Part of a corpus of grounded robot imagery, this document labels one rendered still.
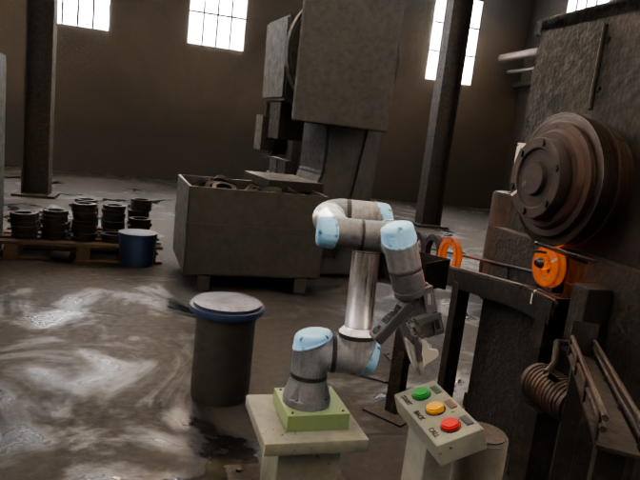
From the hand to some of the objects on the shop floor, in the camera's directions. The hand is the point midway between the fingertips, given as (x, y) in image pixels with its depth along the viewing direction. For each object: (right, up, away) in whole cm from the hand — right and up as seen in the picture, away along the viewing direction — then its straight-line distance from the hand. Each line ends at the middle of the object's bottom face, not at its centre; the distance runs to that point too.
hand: (416, 370), depth 138 cm
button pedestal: (-4, -66, +5) cm, 67 cm away
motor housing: (+45, -63, +54) cm, 95 cm away
